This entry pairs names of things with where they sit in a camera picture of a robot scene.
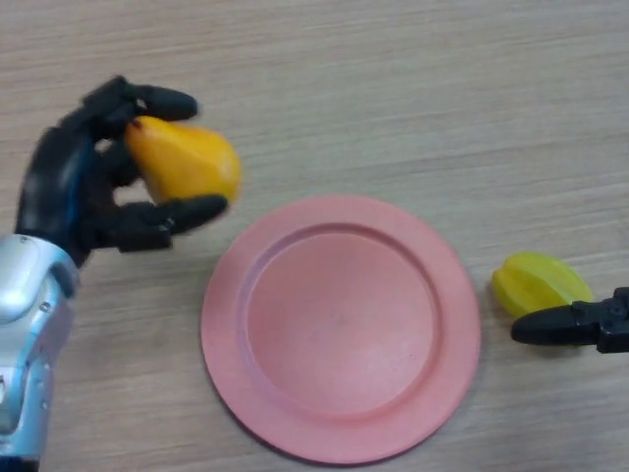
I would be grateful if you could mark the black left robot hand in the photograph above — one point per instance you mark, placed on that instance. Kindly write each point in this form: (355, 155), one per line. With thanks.
(54, 187)

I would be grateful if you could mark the yellow-green starfruit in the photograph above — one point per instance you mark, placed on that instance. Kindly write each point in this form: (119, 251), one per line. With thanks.
(535, 280)

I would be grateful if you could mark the yellow pear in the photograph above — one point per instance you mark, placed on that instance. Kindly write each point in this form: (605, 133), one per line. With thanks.
(187, 157)

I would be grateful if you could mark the pink round plate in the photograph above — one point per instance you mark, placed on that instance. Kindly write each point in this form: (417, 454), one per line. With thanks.
(344, 334)

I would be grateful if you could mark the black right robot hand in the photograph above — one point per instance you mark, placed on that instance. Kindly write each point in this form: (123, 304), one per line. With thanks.
(565, 327)

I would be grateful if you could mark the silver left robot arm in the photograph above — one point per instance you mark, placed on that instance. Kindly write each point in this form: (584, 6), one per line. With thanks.
(29, 275)

